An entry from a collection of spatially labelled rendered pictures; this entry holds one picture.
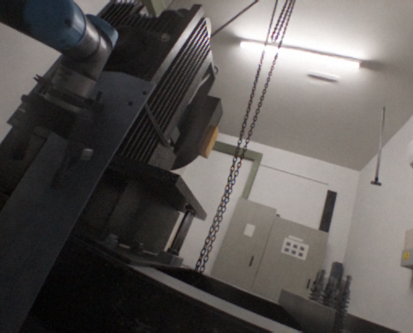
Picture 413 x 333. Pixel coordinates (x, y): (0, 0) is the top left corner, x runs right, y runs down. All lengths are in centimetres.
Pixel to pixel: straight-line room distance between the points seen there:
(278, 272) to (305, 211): 106
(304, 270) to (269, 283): 51
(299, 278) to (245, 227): 103
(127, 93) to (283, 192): 366
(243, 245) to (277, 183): 120
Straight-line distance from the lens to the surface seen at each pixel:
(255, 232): 368
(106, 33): 53
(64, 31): 42
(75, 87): 52
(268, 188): 410
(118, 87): 65
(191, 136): 122
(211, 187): 416
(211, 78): 138
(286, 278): 366
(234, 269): 364
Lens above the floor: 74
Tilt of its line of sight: 21 degrees up
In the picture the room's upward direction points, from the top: 23 degrees clockwise
